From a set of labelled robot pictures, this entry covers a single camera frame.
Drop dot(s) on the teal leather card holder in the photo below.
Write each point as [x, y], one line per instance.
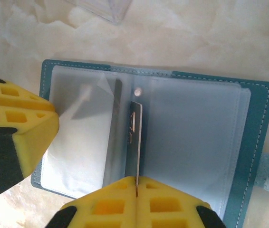
[262, 118]

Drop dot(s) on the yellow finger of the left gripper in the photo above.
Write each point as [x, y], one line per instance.
[37, 142]
[22, 99]

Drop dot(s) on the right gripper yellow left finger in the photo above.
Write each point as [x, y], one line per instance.
[127, 190]

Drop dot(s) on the white plastic card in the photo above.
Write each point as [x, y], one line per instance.
[82, 147]

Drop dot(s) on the small black box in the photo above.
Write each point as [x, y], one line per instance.
[110, 9]

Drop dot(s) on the black card gold lettering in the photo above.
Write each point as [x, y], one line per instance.
[135, 133]

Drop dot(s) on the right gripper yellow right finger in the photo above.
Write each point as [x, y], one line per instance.
[142, 199]

